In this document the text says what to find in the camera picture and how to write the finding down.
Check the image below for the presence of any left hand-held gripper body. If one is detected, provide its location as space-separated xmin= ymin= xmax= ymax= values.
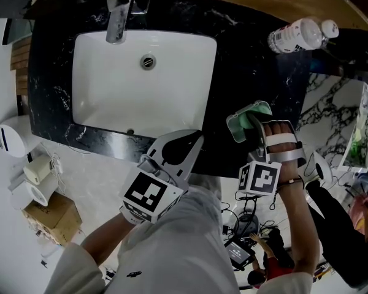
xmin=120 ymin=154 xmax=190 ymax=225

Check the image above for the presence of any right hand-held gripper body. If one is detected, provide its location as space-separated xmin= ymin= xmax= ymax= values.
xmin=237 ymin=120 xmax=307 ymax=197

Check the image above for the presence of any pale green soap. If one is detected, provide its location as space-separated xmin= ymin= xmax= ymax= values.
xmin=237 ymin=104 xmax=272 ymax=131

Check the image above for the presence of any green soap dish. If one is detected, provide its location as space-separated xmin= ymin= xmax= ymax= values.
xmin=226 ymin=100 xmax=273 ymax=143

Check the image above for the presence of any person's right forearm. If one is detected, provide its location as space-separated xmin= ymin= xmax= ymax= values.
xmin=277 ymin=164 xmax=323 ymax=275

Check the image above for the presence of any person's left forearm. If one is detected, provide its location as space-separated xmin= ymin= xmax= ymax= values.
xmin=81 ymin=213 xmax=136 ymax=268

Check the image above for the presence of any person's right hand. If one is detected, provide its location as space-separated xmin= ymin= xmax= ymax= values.
xmin=267 ymin=123 xmax=302 ymax=159

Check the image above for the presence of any white sink basin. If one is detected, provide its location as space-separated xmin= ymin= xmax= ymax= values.
xmin=72 ymin=31 xmax=218 ymax=139

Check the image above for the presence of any black marble vanity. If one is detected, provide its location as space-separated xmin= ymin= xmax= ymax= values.
xmin=27 ymin=0 xmax=310 ymax=177

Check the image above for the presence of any person's white shirt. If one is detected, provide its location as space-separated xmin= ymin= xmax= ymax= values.
xmin=47 ymin=176 xmax=313 ymax=294

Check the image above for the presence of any white marbled cabinet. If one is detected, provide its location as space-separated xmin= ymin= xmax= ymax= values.
xmin=296 ymin=73 xmax=368 ymax=174

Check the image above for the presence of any black tablet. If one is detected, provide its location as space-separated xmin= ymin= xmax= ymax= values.
xmin=225 ymin=237 xmax=256 ymax=268

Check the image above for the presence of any metal sink drain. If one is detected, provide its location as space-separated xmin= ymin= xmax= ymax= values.
xmin=140 ymin=53 xmax=157 ymax=70

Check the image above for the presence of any white power strip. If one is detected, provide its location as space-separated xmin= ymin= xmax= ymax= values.
xmin=50 ymin=159 xmax=64 ymax=175

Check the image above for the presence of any small cardboard box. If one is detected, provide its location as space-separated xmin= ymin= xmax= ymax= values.
xmin=21 ymin=191 xmax=82 ymax=246

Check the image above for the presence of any clear plastic water bottle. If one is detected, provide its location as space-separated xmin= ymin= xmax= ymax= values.
xmin=267 ymin=17 xmax=340 ymax=55

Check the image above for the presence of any beige small appliance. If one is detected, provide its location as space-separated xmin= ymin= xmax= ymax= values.
xmin=23 ymin=155 xmax=55 ymax=184

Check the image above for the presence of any chrome faucet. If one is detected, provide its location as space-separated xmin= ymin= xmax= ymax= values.
xmin=105 ymin=0 xmax=151 ymax=45

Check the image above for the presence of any white round bin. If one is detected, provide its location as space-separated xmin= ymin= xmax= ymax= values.
xmin=0 ymin=116 xmax=29 ymax=158

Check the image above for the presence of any wooden slat platform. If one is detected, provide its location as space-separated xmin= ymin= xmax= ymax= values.
xmin=10 ymin=37 xmax=31 ymax=116

